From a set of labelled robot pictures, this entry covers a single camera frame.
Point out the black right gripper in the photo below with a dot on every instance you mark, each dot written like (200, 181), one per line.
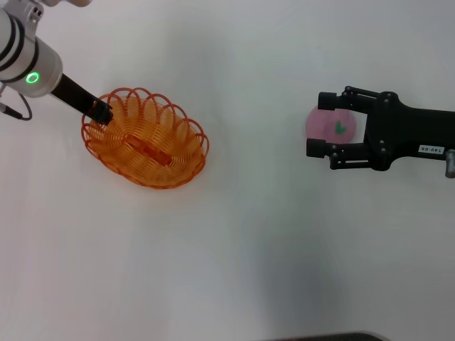
(391, 131)

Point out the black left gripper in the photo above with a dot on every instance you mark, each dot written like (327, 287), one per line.
(73, 94)

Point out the pink toy peach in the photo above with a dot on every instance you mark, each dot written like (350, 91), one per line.
(325, 126)

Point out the black robot torso edge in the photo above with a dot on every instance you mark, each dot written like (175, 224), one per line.
(330, 337)

